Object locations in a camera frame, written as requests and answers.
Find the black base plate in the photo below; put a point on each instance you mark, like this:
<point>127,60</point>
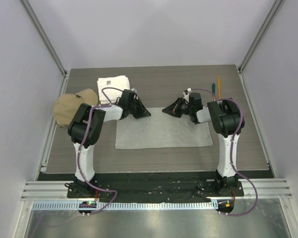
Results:
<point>169,187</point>

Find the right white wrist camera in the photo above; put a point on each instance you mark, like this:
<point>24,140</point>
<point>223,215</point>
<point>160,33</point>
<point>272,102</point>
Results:
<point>186,94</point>

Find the white folded towel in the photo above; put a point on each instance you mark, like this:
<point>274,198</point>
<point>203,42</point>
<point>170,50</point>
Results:
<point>114,87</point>

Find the green handled wooden spoon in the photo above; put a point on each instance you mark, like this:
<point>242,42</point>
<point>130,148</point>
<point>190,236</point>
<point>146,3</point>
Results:
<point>214,92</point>

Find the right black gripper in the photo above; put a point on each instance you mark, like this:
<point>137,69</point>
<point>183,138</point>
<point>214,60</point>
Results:
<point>174,109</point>

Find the grey cloth napkin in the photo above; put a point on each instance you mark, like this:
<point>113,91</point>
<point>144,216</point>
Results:
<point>161,131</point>

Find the perforated cable duct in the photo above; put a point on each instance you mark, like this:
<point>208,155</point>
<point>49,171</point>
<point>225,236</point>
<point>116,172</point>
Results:
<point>89,205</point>

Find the yellow wooden knife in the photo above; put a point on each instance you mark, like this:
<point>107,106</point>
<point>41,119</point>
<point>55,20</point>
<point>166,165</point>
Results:
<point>219,87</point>

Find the left aluminium frame post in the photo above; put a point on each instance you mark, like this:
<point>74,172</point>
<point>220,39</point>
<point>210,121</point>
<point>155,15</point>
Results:
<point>42,34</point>

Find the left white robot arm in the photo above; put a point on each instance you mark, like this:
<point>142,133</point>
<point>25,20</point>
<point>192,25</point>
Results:
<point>85,130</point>

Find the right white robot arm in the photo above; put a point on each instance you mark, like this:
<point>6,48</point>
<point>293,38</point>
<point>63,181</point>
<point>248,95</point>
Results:
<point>227,120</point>

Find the aluminium frame post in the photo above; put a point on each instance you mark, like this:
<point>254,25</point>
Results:
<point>272,13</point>
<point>42,34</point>

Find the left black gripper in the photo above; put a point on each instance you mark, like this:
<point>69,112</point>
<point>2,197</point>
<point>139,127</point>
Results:
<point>142,112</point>

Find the tan baseball cap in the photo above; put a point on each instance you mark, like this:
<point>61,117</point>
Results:
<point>66,106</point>

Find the right aluminium frame post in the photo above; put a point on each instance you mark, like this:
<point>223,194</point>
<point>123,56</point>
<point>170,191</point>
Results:
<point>272,13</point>

